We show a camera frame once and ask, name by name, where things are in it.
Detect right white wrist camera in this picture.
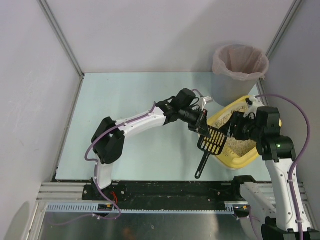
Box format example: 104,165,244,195
244,95,265,118

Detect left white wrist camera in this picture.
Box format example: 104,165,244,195
199,96,213,111

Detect grey trash bin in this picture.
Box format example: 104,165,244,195
212,73,264,107

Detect yellow litter box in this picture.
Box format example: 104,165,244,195
197,95,283,171

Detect pink bin liner bag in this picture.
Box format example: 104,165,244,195
212,44,270,81

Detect black litter scoop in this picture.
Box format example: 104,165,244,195
194,126,227,180

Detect grey slotted cable duct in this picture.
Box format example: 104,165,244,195
45,202,249,215

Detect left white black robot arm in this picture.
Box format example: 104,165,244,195
84,88,213,192

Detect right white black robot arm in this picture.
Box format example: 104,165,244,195
225,106,320,240

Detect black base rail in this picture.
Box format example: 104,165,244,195
82,179,251,211

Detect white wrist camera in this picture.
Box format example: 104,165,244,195
244,95,265,118
199,96,213,111

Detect beige cat litter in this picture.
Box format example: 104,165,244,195
213,102,256,157

